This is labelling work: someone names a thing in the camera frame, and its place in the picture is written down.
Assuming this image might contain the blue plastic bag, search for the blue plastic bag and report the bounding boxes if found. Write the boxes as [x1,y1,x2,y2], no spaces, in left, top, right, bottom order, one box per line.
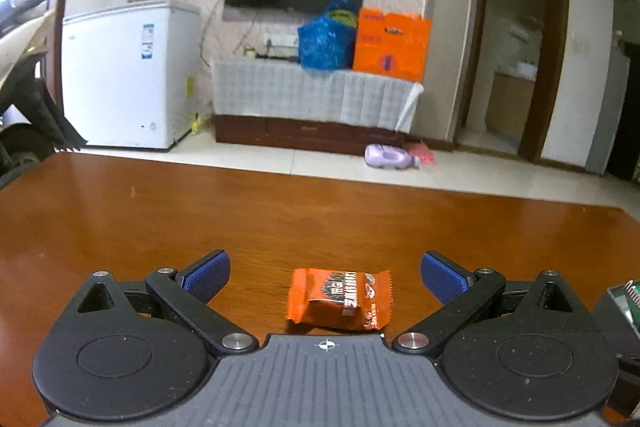
[298,0,360,72]

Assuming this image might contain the white chest freezer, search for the white chest freezer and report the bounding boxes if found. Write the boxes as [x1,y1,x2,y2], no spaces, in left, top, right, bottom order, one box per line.
[61,0,203,152]

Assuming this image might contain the pink floor item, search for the pink floor item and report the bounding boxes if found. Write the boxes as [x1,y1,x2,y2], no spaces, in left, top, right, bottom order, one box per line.
[405,141,437,166]

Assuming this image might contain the white scooter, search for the white scooter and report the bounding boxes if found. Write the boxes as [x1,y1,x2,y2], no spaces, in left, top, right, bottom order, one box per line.
[0,7,89,180]

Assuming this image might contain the dark wooden television cabinet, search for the dark wooden television cabinet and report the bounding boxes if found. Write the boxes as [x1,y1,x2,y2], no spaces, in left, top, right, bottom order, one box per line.
[214,113,407,158]

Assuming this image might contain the wooden kitchen counter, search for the wooden kitchen counter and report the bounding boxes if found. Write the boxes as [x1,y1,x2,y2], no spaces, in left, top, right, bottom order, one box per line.
[485,62,539,140]

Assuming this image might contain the orange cardboard box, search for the orange cardboard box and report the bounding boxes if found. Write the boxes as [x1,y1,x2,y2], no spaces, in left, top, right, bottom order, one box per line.
[352,8,432,83]

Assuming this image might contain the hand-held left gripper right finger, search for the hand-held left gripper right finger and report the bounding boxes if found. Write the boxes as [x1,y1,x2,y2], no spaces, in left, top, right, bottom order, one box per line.
[391,250,578,354]

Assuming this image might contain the white checked cabinet cloth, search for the white checked cabinet cloth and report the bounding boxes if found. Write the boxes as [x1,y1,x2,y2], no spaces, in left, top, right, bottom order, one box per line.
[210,58,425,132]

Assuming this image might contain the orange snack packet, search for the orange snack packet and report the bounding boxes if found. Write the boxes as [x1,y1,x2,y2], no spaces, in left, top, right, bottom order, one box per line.
[287,268,395,332]

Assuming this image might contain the purple detergent bottle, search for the purple detergent bottle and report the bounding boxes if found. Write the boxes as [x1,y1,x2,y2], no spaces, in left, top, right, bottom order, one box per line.
[364,144,422,169]

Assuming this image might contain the grey refrigerator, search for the grey refrigerator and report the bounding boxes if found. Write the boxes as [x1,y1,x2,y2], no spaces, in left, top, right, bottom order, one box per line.
[585,51,631,176]

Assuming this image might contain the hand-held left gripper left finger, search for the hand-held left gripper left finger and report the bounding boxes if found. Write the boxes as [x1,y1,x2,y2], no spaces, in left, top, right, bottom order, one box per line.
[75,249,261,353]

